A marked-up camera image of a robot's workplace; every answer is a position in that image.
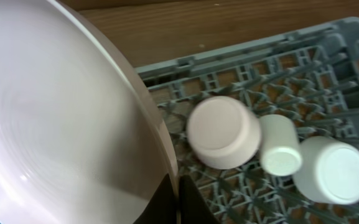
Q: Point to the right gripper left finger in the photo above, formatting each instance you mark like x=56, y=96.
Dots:
x=162, y=208

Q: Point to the pale green bowl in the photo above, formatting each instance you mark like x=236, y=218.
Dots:
x=330, y=171

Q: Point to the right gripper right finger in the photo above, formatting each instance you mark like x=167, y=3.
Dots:
x=193, y=208

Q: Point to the small white plate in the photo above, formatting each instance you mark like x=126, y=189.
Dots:
x=223, y=132

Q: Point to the grey dishwasher rack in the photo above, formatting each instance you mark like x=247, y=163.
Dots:
x=309, y=75

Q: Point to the white upturned cup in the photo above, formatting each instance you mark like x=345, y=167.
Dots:
x=279, y=153

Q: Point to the large pink plate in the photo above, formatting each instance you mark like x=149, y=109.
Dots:
x=81, y=139

